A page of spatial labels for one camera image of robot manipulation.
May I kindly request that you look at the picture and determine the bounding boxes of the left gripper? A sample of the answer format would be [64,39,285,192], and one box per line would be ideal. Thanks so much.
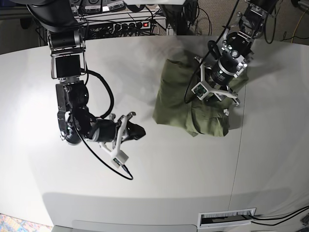
[197,60,240,106]

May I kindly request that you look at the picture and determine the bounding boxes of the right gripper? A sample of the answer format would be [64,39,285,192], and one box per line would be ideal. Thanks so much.
[91,112,146,157]

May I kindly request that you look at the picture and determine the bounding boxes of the green T-shirt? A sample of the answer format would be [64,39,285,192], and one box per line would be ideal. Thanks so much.
[153,59,233,137]

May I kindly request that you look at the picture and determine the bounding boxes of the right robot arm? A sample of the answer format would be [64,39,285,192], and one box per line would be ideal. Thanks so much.
[25,0,146,153]

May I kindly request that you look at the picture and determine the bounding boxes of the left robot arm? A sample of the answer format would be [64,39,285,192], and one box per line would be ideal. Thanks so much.
[188,0,281,104]

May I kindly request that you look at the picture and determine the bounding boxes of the grey table leg column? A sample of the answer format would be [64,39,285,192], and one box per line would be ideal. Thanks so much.
[160,4,179,36]

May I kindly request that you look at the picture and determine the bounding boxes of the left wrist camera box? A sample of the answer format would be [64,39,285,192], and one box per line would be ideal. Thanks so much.
[191,82,209,100]

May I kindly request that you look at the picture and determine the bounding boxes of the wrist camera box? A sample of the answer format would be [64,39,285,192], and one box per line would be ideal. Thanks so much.
[191,82,209,100]
[112,150,129,168]

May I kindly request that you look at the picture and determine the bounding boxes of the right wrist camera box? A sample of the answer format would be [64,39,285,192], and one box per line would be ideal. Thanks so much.
[112,150,129,168]

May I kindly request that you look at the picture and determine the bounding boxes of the yellow cable on floor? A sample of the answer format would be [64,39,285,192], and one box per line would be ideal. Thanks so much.
[290,9,309,43]

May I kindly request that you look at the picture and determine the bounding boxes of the black power strip red switch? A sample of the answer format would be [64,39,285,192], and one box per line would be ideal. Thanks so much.
[115,21,151,30]

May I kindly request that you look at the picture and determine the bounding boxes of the table cable grommet slot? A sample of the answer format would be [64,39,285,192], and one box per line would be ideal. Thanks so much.
[197,208,256,229]

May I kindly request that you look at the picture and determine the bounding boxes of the black cables at grommet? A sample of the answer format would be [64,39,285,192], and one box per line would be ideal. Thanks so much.
[251,205,309,226]

